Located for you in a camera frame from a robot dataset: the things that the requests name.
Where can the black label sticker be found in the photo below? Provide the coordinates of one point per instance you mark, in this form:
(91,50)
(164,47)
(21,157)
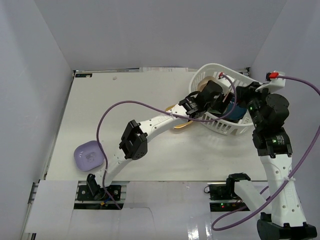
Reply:
(83,75)

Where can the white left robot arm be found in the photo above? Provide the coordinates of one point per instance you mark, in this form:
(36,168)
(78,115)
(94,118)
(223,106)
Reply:
(137,135)

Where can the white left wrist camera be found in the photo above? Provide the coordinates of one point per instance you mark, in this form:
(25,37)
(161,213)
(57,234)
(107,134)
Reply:
(225,81)

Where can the brown square panda dish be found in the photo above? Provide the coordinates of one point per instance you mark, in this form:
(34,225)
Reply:
(228,98)

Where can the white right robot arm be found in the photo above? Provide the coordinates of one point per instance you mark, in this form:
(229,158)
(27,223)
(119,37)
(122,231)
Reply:
(281,216)

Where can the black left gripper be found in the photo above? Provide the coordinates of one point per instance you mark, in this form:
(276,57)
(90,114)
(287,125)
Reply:
(220,104)

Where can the cream square panda dish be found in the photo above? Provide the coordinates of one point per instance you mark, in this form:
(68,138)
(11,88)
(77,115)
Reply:
(204,82)

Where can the white plastic dish bin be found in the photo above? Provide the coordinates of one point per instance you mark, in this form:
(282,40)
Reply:
(222,126)

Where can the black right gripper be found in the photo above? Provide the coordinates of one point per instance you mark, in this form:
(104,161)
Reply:
(244,93)

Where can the purple square panda dish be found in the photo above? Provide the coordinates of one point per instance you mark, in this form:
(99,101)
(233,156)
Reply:
(88,156)

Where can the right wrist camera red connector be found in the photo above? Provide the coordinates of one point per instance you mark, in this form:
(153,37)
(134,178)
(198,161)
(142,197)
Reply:
(274,83)

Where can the dark blue leaf plate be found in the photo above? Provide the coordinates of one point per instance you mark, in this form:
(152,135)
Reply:
(237,114)

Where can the papers at table back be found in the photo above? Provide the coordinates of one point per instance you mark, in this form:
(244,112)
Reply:
(167,69)

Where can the yellow square dish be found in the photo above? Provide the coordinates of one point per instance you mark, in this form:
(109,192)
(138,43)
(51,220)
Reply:
(179,126)

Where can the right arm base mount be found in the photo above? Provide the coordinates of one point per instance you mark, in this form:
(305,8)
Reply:
(222,196)

